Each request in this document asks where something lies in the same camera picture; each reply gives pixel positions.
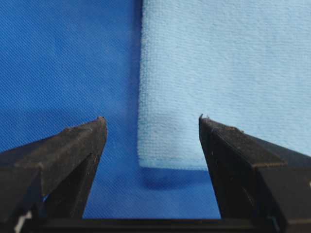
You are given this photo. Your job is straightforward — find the light blue towel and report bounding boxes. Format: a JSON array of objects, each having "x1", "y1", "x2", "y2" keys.
[{"x1": 137, "y1": 0, "x2": 311, "y2": 170}]

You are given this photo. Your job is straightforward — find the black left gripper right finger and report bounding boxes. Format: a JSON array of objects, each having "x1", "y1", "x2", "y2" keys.
[{"x1": 198, "y1": 117, "x2": 311, "y2": 233}]

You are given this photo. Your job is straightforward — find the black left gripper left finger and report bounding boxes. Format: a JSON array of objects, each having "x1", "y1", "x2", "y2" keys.
[{"x1": 0, "y1": 116, "x2": 107, "y2": 233}]

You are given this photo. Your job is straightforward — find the dark blue table cloth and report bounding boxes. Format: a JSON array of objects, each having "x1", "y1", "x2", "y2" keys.
[{"x1": 0, "y1": 0, "x2": 220, "y2": 218}]

